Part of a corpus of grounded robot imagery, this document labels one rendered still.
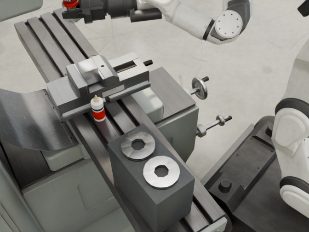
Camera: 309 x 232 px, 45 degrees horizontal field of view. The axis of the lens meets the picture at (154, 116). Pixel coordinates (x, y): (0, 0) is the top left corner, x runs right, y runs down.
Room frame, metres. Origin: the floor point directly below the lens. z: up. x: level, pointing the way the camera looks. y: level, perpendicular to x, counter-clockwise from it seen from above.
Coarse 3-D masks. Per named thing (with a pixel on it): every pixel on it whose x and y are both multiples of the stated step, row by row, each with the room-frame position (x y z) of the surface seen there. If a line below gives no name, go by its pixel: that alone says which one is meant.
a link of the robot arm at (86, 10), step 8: (88, 0) 0.96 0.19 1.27; (96, 0) 0.97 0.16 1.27; (104, 0) 0.97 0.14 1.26; (112, 0) 0.95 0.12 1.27; (120, 0) 0.96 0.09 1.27; (88, 8) 0.93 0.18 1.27; (96, 8) 0.94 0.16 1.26; (104, 8) 0.95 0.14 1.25; (112, 8) 0.94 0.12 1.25; (120, 8) 0.94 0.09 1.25; (88, 16) 0.91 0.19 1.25; (96, 16) 0.93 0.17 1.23; (104, 16) 0.94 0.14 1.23; (112, 16) 0.94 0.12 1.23; (120, 16) 0.95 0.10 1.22
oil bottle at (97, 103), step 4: (96, 96) 0.82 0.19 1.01; (92, 100) 0.82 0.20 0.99; (96, 100) 0.81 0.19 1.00; (100, 100) 0.82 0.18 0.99; (92, 104) 0.80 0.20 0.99; (96, 104) 0.80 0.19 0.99; (100, 104) 0.80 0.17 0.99; (92, 108) 0.80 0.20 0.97; (96, 108) 0.80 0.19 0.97; (100, 108) 0.80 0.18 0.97; (96, 112) 0.80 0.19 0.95; (100, 112) 0.80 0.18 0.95; (104, 112) 0.82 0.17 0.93; (96, 116) 0.80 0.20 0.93; (100, 116) 0.80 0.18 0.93; (104, 116) 0.81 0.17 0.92; (96, 120) 0.80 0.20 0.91; (100, 120) 0.80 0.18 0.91
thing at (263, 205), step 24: (240, 144) 0.92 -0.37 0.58; (264, 144) 0.91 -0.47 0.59; (240, 168) 0.80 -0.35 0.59; (264, 168) 0.80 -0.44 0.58; (216, 192) 0.68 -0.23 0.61; (240, 192) 0.69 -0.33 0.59; (264, 192) 0.70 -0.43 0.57; (240, 216) 0.60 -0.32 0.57; (264, 216) 0.60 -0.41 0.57; (288, 216) 0.60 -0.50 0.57
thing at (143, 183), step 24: (120, 144) 0.57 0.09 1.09; (144, 144) 0.56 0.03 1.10; (120, 168) 0.52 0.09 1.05; (144, 168) 0.48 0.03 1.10; (168, 168) 0.48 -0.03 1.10; (144, 192) 0.43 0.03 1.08; (168, 192) 0.42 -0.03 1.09; (192, 192) 0.46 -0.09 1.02; (144, 216) 0.44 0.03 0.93; (168, 216) 0.41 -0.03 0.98
